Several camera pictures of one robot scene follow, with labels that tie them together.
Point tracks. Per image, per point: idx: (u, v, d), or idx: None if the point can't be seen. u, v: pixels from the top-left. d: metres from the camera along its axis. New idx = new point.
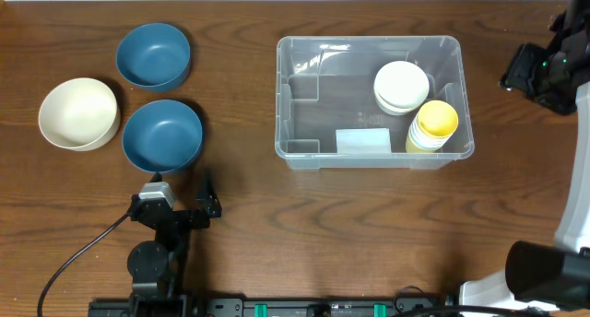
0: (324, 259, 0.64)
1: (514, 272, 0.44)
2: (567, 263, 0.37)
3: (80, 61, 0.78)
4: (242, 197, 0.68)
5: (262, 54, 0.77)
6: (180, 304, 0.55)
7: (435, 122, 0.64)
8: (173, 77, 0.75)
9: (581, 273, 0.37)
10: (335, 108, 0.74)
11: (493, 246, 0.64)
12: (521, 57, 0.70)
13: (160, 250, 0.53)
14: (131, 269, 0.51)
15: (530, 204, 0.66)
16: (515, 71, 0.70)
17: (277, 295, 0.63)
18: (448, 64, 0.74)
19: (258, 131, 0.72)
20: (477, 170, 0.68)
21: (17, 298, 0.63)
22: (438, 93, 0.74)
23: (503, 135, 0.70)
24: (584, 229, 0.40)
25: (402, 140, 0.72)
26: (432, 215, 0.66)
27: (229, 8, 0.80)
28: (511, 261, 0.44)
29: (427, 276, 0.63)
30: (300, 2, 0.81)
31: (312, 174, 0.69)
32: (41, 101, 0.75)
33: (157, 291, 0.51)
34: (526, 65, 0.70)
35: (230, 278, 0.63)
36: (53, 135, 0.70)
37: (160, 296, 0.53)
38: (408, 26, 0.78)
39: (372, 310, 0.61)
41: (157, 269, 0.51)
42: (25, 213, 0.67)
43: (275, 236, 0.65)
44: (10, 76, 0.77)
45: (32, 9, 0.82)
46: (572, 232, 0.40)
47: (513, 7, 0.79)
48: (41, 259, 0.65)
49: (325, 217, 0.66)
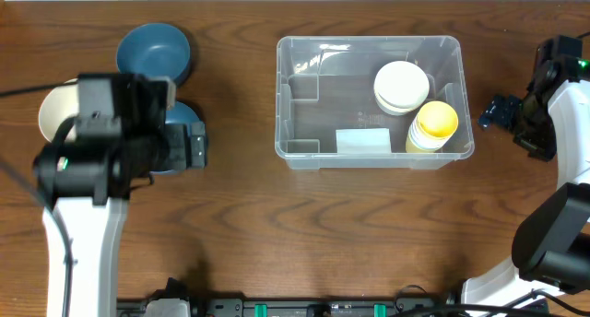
0: (324, 259, 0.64)
1: (520, 249, 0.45)
2: (568, 200, 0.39)
3: (80, 61, 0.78)
4: (242, 197, 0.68)
5: (262, 54, 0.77)
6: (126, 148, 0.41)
7: (435, 122, 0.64)
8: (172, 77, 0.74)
9: (579, 205, 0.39)
10: (335, 108, 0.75)
11: (494, 246, 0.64)
12: (501, 102, 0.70)
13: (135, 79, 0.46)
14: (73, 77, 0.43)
15: (530, 204, 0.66)
16: (499, 111, 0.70)
17: (277, 295, 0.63)
18: (448, 64, 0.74)
19: (258, 130, 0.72)
20: (477, 170, 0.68)
21: (16, 299, 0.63)
22: (438, 93, 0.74)
23: (503, 135, 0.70)
24: (584, 165, 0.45)
25: (402, 141, 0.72)
26: (433, 215, 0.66)
27: (228, 8, 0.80)
28: (518, 240, 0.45)
29: (427, 276, 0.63)
30: (300, 2, 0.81)
31: (312, 174, 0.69)
32: (39, 101, 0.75)
33: (105, 90, 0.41)
34: (508, 111, 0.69)
35: (229, 278, 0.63)
36: (44, 122, 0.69)
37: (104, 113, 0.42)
38: (408, 27, 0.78)
39: (372, 310, 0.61)
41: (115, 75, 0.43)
42: (26, 213, 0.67)
43: (275, 236, 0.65)
44: (9, 76, 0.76)
45: (31, 8, 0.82)
46: (572, 174, 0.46)
47: (512, 7, 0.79)
48: (41, 259, 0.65)
49: (325, 217, 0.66)
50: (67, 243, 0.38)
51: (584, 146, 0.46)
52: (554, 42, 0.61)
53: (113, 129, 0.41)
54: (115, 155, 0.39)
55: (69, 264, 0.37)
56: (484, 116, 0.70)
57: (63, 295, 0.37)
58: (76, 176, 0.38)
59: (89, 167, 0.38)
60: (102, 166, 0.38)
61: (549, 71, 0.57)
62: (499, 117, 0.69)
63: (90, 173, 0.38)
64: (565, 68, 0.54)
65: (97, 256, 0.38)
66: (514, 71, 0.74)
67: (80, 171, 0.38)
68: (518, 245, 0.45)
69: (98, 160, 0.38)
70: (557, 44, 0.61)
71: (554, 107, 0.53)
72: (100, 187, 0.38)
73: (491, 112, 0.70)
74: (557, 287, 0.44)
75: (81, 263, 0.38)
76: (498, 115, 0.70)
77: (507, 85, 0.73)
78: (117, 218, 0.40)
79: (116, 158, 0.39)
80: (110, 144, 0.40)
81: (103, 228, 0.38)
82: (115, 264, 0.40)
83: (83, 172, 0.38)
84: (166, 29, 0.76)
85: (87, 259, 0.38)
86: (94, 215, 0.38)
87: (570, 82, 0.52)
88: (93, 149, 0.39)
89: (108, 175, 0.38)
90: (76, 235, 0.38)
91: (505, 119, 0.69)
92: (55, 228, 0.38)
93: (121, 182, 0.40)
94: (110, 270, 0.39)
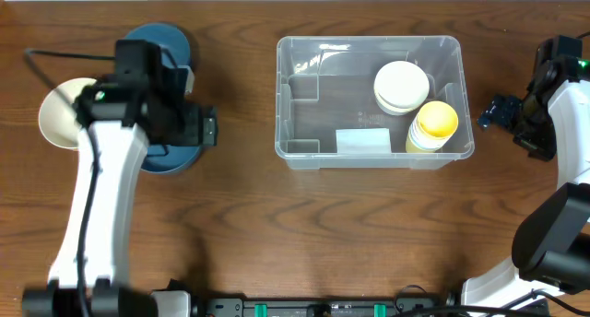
0: (324, 259, 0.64)
1: (521, 249, 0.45)
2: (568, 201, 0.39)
3: (80, 61, 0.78)
4: (242, 197, 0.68)
5: (262, 54, 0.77)
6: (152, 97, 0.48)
7: (435, 122, 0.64)
8: None
9: (579, 206, 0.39)
10: (335, 108, 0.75)
11: (493, 245, 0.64)
12: (501, 103, 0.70)
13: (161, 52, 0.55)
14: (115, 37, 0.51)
15: (530, 204, 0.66)
16: (499, 111, 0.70)
17: (277, 295, 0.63)
18: (447, 64, 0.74)
19: (258, 130, 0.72)
20: (477, 170, 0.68)
21: (16, 299, 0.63)
22: (438, 93, 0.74)
23: (504, 135, 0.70)
24: (584, 166, 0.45)
25: (402, 141, 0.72)
26: (433, 215, 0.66)
27: (228, 8, 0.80)
28: (519, 240, 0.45)
29: (427, 276, 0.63)
30: (300, 2, 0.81)
31: (312, 174, 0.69)
32: (39, 100, 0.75)
33: (137, 48, 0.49)
34: (508, 111, 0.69)
35: (229, 278, 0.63)
36: (44, 123, 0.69)
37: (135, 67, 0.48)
38: (408, 27, 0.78)
39: (372, 310, 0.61)
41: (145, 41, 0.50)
42: (26, 212, 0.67)
43: (275, 236, 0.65)
44: (9, 76, 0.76)
45: (31, 8, 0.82)
46: (573, 174, 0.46)
47: (512, 7, 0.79)
48: (41, 258, 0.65)
49: (325, 217, 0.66)
50: (95, 155, 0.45)
51: (584, 146, 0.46)
52: (554, 42, 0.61)
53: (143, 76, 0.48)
54: (142, 99, 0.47)
55: (94, 170, 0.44)
56: (484, 116, 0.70)
57: (86, 198, 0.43)
58: (111, 107, 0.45)
59: (122, 102, 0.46)
60: (133, 102, 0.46)
61: (549, 71, 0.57)
62: (499, 117, 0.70)
63: (121, 106, 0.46)
64: (565, 68, 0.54)
65: (119, 167, 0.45)
66: (514, 71, 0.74)
67: (113, 103, 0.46)
68: (519, 246, 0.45)
69: (128, 99, 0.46)
70: (557, 44, 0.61)
71: (554, 107, 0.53)
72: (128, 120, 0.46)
73: (491, 112, 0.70)
74: (557, 287, 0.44)
75: (106, 172, 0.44)
76: (498, 115, 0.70)
77: (507, 85, 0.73)
78: (138, 145, 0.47)
79: (144, 99, 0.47)
80: (139, 87, 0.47)
81: (127, 145, 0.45)
82: (132, 185, 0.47)
83: (116, 105, 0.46)
84: (166, 29, 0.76)
85: (111, 170, 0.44)
86: (121, 135, 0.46)
87: (570, 82, 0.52)
88: (125, 89, 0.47)
89: (135, 111, 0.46)
90: (105, 148, 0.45)
91: (504, 119, 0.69)
92: (88, 143, 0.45)
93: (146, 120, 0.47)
94: (127, 189, 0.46)
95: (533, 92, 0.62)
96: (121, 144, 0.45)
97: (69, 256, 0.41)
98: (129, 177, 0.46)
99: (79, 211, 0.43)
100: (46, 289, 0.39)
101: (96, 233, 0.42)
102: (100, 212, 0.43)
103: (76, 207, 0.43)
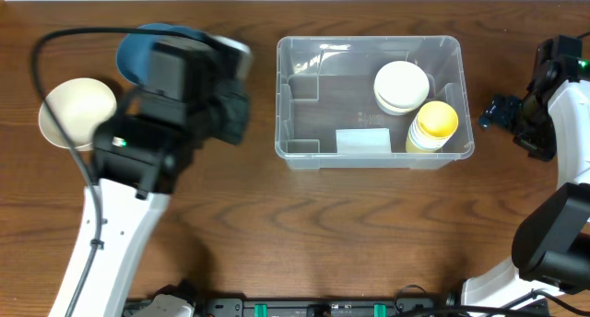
0: (324, 259, 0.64)
1: (520, 250, 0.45)
2: (568, 202, 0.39)
3: (80, 61, 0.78)
4: (242, 197, 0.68)
5: (261, 54, 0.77)
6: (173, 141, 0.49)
7: (435, 122, 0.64)
8: None
9: (577, 205, 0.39)
10: (335, 108, 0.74)
11: (493, 245, 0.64)
12: (501, 103, 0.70)
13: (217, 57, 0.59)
14: (152, 50, 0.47)
15: (530, 204, 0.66)
16: (500, 111, 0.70)
17: (277, 295, 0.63)
18: (447, 64, 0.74)
19: (258, 131, 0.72)
20: (477, 170, 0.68)
21: (15, 299, 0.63)
22: (438, 93, 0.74)
23: (504, 135, 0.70)
24: (585, 165, 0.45)
25: (401, 141, 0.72)
26: (433, 215, 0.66)
27: (229, 8, 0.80)
28: (518, 240, 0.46)
29: (427, 276, 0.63)
30: (300, 2, 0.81)
31: (312, 174, 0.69)
32: (39, 101, 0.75)
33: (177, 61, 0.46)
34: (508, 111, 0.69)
35: (229, 278, 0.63)
36: (44, 111, 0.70)
37: (169, 101, 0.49)
38: (408, 27, 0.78)
39: (372, 310, 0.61)
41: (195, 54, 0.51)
42: (26, 213, 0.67)
43: (274, 236, 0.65)
44: (10, 76, 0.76)
45: (32, 9, 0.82)
46: (572, 174, 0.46)
47: (512, 7, 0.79)
48: (41, 259, 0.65)
49: (325, 217, 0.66)
50: (99, 225, 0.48)
51: (584, 146, 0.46)
52: (555, 42, 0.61)
53: (181, 112, 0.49)
54: (170, 149, 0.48)
55: (95, 244, 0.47)
56: (484, 116, 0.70)
57: (86, 258, 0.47)
58: (135, 153, 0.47)
59: (148, 150, 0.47)
60: (158, 155, 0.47)
61: (549, 72, 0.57)
62: (499, 117, 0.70)
63: (146, 156, 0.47)
64: (565, 68, 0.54)
65: (125, 240, 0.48)
66: (514, 72, 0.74)
67: (139, 149, 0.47)
68: (518, 246, 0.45)
69: (154, 152, 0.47)
70: (558, 44, 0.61)
71: (555, 107, 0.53)
72: (151, 175, 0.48)
73: (491, 112, 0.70)
74: (557, 287, 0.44)
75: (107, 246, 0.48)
76: (498, 116, 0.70)
77: (507, 86, 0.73)
78: (155, 209, 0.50)
79: (171, 150, 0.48)
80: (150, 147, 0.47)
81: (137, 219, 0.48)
82: (139, 249, 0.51)
83: (143, 152, 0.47)
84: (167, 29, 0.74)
85: (114, 241, 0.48)
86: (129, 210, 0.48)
87: (570, 82, 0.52)
88: (154, 135, 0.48)
89: (162, 163, 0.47)
90: (110, 217, 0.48)
91: (505, 119, 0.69)
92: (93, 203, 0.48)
93: (174, 168, 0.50)
94: (130, 258, 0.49)
95: (533, 92, 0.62)
96: (131, 217, 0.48)
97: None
98: (136, 239, 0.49)
99: (74, 275, 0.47)
100: None
101: (91, 299, 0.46)
102: (98, 284, 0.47)
103: (75, 261, 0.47)
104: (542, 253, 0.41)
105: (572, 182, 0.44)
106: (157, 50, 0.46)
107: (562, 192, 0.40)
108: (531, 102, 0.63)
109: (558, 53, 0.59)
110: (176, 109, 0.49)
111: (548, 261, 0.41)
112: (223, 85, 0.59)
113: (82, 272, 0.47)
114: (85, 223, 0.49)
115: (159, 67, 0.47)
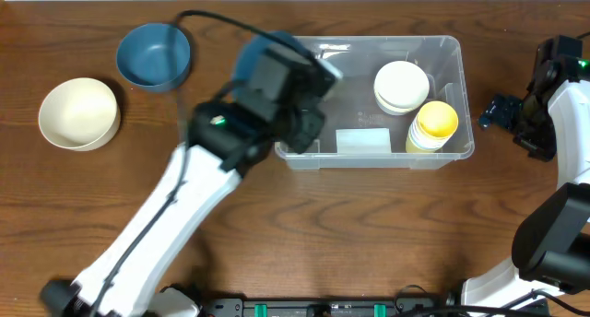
0: (324, 259, 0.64)
1: (520, 250, 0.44)
2: (568, 202, 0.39)
3: (80, 61, 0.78)
4: (242, 197, 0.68)
5: None
6: (247, 137, 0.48)
7: (435, 122, 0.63)
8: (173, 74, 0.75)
9: (577, 205, 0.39)
10: (335, 108, 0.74)
11: (493, 245, 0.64)
12: (501, 103, 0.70)
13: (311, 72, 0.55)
14: (264, 56, 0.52)
15: (530, 204, 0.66)
16: (500, 110, 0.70)
17: (277, 295, 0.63)
18: (447, 64, 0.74)
19: None
20: (477, 170, 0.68)
21: (15, 299, 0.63)
22: (438, 93, 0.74)
23: (504, 135, 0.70)
24: (585, 165, 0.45)
25: (401, 141, 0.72)
26: (433, 215, 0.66)
27: (229, 8, 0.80)
28: (518, 240, 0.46)
29: (427, 275, 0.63)
30: (300, 1, 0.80)
31: (312, 174, 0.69)
32: (39, 101, 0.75)
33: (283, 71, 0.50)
34: (508, 111, 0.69)
35: (229, 278, 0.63)
36: (44, 111, 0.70)
37: (259, 102, 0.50)
38: (408, 27, 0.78)
39: (372, 310, 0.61)
41: (295, 65, 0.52)
42: (26, 213, 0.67)
43: (274, 236, 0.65)
44: (10, 76, 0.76)
45: (31, 9, 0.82)
46: (573, 174, 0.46)
47: (512, 6, 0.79)
48: (41, 259, 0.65)
49: (325, 217, 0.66)
50: (179, 183, 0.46)
51: (584, 146, 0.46)
52: (555, 42, 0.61)
53: (269, 112, 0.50)
54: (253, 142, 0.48)
55: (170, 199, 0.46)
56: (484, 116, 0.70)
57: (155, 213, 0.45)
58: (222, 137, 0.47)
59: (236, 138, 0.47)
60: (243, 144, 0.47)
61: (549, 72, 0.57)
62: (499, 117, 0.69)
63: (232, 140, 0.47)
64: (565, 68, 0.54)
65: (195, 205, 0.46)
66: (514, 72, 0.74)
67: (227, 135, 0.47)
68: (518, 246, 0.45)
69: (242, 139, 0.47)
70: (558, 44, 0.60)
71: (555, 107, 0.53)
72: (236, 158, 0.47)
73: (491, 112, 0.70)
74: (558, 287, 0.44)
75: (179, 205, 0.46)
76: (498, 115, 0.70)
77: (507, 86, 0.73)
78: (227, 186, 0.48)
79: (255, 143, 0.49)
80: (242, 133, 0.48)
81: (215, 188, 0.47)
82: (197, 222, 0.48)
83: (229, 138, 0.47)
84: (163, 30, 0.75)
85: (184, 204, 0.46)
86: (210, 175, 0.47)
87: (570, 82, 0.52)
88: (244, 125, 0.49)
89: (243, 152, 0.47)
90: (190, 179, 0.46)
91: (505, 119, 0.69)
92: (181, 161, 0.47)
93: (249, 160, 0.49)
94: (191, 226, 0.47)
95: (533, 92, 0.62)
96: (210, 186, 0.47)
97: (108, 265, 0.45)
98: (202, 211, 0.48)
99: (141, 224, 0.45)
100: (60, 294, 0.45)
101: (147, 253, 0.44)
102: (156, 242, 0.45)
103: (145, 209, 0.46)
104: (542, 254, 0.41)
105: (572, 182, 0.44)
106: (268, 56, 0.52)
107: (562, 193, 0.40)
108: (531, 102, 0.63)
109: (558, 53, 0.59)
110: (266, 109, 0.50)
111: (548, 262, 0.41)
112: (305, 96, 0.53)
113: (147, 223, 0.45)
114: (165, 179, 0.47)
115: (265, 72, 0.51)
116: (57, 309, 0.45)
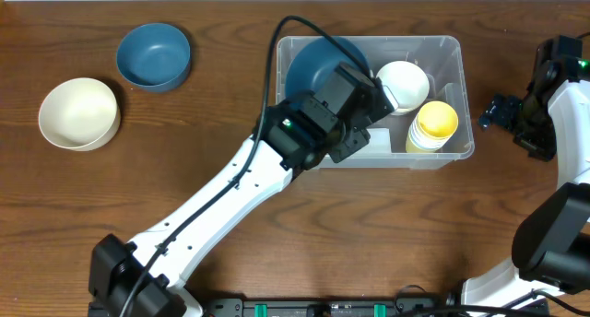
0: (324, 259, 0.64)
1: (519, 251, 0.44)
2: (567, 202, 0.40)
3: (80, 61, 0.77)
4: None
5: (262, 53, 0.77)
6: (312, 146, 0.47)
7: (435, 122, 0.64)
8: (177, 68, 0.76)
9: (576, 205, 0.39)
10: None
11: (492, 245, 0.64)
12: (501, 103, 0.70)
13: (365, 95, 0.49)
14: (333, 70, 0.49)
15: (529, 204, 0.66)
16: (500, 111, 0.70)
17: (277, 295, 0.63)
18: (447, 64, 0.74)
19: None
20: (477, 170, 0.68)
21: (16, 299, 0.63)
22: (438, 93, 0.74)
23: (504, 135, 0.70)
24: (585, 165, 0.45)
25: (401, 141, 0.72)
26: (433, 215, 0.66)
27: (229, 8, 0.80)
28: (518, 240, 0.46)
29: (426, 275, 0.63)
30: (300, 1, 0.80)
31: (312, 174, 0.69)
32: (39, 101, 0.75)
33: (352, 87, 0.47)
34: (508, 111, 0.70)
35: (230, 278, 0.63)
36: (44, 112, 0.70)
37: (326, 114, 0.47)
38: (408, 27, 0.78)
39: (372, 310, 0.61)
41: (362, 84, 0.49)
42: (27, 213, 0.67)
43: (274, 236, 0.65)
44: (10, 76, 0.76)
45: (31, 9, 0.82)
46: (572, 174, 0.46)
47: (512, 6, 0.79)
48: (42, 259, 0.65)
49: (325, 217, 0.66)
50: (242, 170, 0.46)
51: (584, 147, 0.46)
52: (555, 43, 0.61)
53: (331, 125, 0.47)
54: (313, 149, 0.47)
55: (232, 183, 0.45)
56: (484, 116, 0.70)
57: (216, 193, 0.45)
58: (287, 139, 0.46)
59: (300, 144, 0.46)
60: (306, 148, 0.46)
61: (549, 72, 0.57)
62: (499, 118, 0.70)
63: (296, 146, 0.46)
64: (565, 69, 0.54)
65: (255, 193, 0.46)
66: (514, 72, 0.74)
67: (291, 138, 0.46)
68: (518, 246, 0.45)
69: (305, 146, 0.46)
70: (557, 45, 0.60)
71: (555, 107, 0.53)
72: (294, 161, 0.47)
73: (491, 112, 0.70)
74: (557, 287, 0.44)
75: (241, 191, 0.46)
76: (498, 116, 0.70)
77: (506, 86, 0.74)
78: (281, 184, 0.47)
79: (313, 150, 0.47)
80: (306, 138, 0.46)
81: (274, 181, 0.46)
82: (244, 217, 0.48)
83: (291, 141, 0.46)
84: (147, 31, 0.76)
85: (246, 192, 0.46)
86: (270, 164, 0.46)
87: (570, 82, 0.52)
88: (307, 133, 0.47)
89: (301, 158, 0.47)
90: (254, 169, 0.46)
91: (505, 119, 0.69)
92: (248, 150, 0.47)
93: (304, 166, 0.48)
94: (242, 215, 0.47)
95: (533, 92, 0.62)
96: (270, 177, 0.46)
97: (162, 234, 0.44)
98: (253, 204, 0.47)
99: (198, 204, 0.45)
100: (121, 243, 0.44)
101: (203, 229, 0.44)
102: (212, 224, 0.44)
103: (206, 189, 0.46)
104: (541, 254, 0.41)
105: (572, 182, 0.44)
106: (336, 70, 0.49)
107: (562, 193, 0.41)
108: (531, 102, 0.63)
109: (557, 53, 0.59)
110: (327, 121, 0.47)
111: (548, 262, 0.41)
112: (360, 113, 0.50)
113: (209, 201, 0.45)
114: (230, 165, 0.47)
115: (333, 82, 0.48)
116: (106, 266, 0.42)
